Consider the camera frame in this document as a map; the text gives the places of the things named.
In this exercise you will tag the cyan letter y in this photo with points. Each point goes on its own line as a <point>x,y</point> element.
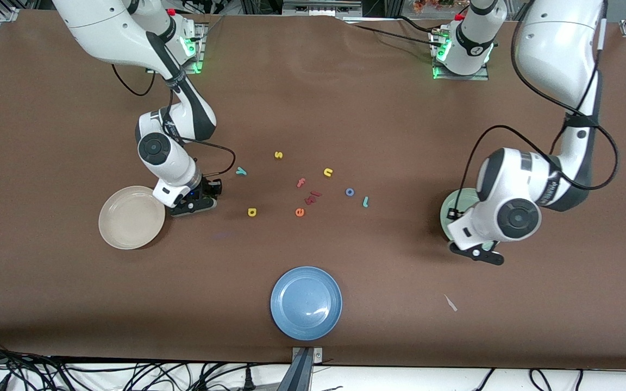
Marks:
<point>241,172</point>

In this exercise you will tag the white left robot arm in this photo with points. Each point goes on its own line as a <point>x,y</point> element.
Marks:
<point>557,49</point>

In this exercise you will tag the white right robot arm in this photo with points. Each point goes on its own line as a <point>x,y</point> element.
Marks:
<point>112,27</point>

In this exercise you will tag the pale green round plate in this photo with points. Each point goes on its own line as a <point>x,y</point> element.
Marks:
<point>446,222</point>

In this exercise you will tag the beige round plate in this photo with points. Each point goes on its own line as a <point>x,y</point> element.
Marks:
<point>131,217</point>

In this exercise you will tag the white paper scrap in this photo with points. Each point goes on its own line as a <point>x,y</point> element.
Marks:
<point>450,303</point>

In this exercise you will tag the blue round plate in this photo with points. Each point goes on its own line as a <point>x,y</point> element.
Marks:
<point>306,303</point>

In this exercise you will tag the black power plug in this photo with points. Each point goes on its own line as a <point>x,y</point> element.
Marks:
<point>248,380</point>

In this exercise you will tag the orange artificial flowers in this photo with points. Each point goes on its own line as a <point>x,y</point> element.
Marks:
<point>432,4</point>

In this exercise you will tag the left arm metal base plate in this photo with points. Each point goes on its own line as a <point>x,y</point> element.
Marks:
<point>454,76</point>

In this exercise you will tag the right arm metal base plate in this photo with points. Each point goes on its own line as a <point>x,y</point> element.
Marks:
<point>199,51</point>

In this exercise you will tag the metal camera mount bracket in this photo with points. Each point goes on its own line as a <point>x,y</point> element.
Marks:
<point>302,369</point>

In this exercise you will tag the aluminium frame structure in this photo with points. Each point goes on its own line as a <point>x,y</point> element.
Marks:
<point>318,6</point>

